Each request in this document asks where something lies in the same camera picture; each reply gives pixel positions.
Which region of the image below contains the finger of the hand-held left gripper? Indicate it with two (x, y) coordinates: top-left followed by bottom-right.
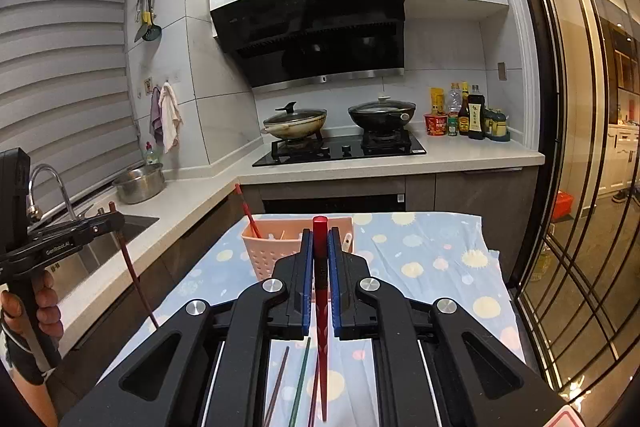
(75, 211), (126, 242)

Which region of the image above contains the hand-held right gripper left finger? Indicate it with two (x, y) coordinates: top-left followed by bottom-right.
(59, 228), (321, 427)

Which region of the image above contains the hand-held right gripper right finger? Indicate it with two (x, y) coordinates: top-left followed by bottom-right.
(327, 228), (572, 427)

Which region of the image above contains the pink perforated plastic basket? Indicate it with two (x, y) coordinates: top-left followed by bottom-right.
(241, 215), (354, 282)

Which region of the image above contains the dark red chopstick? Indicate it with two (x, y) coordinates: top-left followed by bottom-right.
(108, 201), (160, 329)

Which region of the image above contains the green chopstick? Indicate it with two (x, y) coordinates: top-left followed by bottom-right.
(288, 336), (312, 427)

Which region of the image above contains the dark brown chopstick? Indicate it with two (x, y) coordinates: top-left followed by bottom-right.
(263, 346), (291, 427)

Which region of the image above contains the red patterned chopstick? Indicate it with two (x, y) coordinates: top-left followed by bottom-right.
(234, 183), (262, 239)

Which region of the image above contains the person's left hand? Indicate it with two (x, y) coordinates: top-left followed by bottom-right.
(0, 271), (62, 386)

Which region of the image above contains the steel sink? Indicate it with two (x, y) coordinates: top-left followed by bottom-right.
(37, 214), (160, 288)

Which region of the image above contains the chrome faucet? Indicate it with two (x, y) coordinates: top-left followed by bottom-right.
(27, 164), (78, 228)

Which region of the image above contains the steel pot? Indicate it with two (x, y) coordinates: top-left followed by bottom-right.
(112, 163), (166, 205)

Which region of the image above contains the blue printed tablecloth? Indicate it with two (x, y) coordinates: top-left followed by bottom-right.
(95, 212), (527, 427)

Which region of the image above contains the purple hanging towel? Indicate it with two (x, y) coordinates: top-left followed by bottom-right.
(150, 86), (165, 145)

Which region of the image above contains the white hanging towel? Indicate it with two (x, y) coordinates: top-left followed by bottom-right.
(159, 82), (183, 154)

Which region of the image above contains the grey window blind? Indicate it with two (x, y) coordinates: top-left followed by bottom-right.
(0, 0), (146, 228)

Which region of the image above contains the black gas stove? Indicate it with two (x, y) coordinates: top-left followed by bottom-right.
(252, 129), (427, 168)

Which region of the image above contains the wok with glass lid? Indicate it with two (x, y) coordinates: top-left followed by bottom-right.
(260, 102), (328, 142)

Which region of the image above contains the black lidded wok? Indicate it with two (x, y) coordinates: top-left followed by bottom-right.
(348, 96), (417, 135)

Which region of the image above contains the hanging steel spatula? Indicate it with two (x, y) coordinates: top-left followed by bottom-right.
(134, 0), (151, 44)

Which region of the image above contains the red instant noodle cup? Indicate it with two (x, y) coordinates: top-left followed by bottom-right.
(424, 113), (448, 138)

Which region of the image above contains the yellow oil jug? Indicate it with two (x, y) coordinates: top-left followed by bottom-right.
(530, 242), (556, 283)

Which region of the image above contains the brown yellow-label bottle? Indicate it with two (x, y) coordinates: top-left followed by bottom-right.
(458, 82), (472, 136)

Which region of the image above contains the large dark sauce bottle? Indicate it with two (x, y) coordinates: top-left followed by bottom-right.
(467, 85), (487, 140)

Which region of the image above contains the tray of condiment jars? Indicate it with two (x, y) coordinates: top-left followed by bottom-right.
(484, 107), (511, 142)

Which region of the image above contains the red box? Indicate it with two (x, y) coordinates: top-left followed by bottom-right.
(552, 191), (574, 220)

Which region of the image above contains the black range hood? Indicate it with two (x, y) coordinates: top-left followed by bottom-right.
(210, 0), (406, 95)

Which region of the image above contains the black-framed glass door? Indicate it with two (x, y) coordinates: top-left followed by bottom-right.
(492, 0), (640, 408)

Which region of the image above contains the white sideboard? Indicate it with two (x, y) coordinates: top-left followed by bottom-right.
(607, 124), (640, 195)

